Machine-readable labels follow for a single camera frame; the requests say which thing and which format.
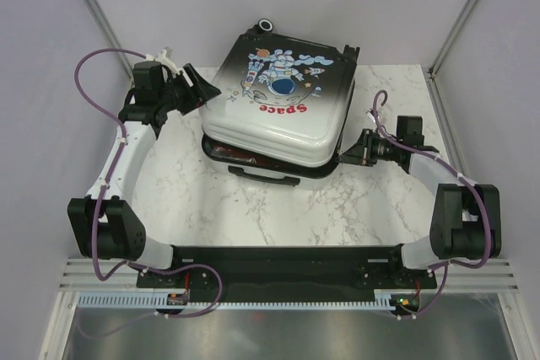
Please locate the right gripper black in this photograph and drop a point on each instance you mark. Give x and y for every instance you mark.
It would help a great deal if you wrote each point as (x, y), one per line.
(360, 153)

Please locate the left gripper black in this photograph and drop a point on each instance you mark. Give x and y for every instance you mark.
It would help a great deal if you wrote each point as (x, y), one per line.
(204, 90)

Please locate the maroon garment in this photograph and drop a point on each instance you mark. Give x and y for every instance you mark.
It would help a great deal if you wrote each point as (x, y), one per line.
(241, 155)

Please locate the white suitcase with dark lining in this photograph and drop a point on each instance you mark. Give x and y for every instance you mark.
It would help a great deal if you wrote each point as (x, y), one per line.
(284, 98)

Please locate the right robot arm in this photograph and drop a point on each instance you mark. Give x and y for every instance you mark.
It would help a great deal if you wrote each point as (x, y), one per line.
(465, 227)

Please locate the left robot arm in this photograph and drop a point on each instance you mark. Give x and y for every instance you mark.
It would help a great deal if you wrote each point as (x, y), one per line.
(103, 222)

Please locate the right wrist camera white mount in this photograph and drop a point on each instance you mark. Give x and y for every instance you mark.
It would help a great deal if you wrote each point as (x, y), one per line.
(377, 118)

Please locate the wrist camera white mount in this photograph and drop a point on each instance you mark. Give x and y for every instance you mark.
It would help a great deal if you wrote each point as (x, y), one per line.
(165, 58)
(377, 118)

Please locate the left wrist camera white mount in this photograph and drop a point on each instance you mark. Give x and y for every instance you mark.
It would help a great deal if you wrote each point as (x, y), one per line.
(165, 58)

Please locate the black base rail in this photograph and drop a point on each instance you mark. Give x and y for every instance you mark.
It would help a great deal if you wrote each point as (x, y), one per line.
(289, 273)

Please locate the left aluminium frame post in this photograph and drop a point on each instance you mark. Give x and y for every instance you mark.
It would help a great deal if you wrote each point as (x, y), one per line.
(101, 14)

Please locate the aluminium frame post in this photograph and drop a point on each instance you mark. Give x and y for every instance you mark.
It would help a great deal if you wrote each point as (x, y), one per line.
(454, 34)
(101, 14)

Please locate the light blue cable duct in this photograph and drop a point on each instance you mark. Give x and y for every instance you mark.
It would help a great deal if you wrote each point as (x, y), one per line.
(166, 301)

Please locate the right aluminium frame post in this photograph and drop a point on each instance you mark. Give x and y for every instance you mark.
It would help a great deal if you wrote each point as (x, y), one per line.
(454, 34)

